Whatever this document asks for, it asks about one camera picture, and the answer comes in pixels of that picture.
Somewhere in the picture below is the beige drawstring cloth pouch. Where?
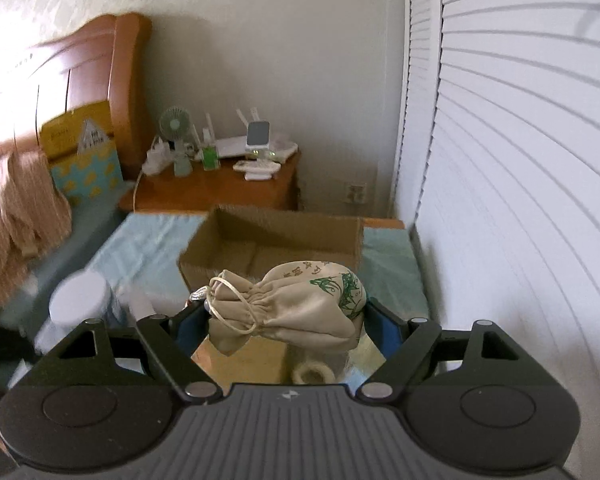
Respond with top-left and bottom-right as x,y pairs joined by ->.
206,260 -> 367,356

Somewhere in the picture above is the light blue towel mat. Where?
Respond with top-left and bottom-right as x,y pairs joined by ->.
87,214 -> 429,318

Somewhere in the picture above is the wooden bed headboard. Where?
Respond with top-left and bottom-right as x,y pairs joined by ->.
0,12 -> 155,179

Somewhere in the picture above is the open brown cardboard box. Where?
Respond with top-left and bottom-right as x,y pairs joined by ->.
178,206 -> 364,290

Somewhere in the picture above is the yellow blue printed pillow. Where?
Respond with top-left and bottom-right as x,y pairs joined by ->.
40,101 -> 123,206

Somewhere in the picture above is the tan fringed blanket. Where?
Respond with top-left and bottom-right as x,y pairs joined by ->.
0,151 -> 72,309

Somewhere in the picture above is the low wall socket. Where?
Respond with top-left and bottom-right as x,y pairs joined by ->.
343,183 -> 367,205

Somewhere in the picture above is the white remote control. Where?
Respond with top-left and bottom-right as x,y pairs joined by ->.
233,159 -> 282,174

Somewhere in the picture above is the green small bottle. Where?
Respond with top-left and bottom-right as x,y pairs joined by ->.
201,128 -> 220,171

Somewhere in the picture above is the small green desk fan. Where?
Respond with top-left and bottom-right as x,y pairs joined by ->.
159,106 -> 193,178

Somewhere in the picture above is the white louvered closet door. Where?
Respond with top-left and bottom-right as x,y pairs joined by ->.
393,0 -> 600,479

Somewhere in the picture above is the small woven rope ring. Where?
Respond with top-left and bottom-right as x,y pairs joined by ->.
291,360 -> 336,385

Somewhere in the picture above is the white grey screen gadget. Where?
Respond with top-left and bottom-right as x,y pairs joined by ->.
246,120 -> 271,150

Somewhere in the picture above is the wooden nightstand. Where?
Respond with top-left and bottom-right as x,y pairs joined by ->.
119,153 -> 301,214

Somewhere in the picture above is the white lid glass jar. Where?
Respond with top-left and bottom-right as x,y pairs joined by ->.
48,270 -> 114,327

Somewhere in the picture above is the white power strip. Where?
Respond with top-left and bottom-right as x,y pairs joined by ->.
142,136 -> 173,176

